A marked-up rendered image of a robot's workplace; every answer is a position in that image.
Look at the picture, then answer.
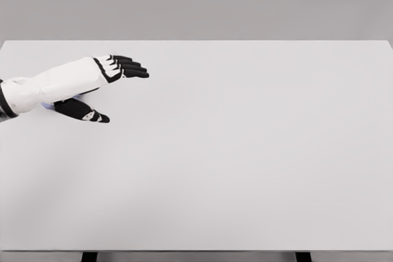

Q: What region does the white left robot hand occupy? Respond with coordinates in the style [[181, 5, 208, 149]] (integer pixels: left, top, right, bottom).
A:
[[36, 54, 150, 124]]

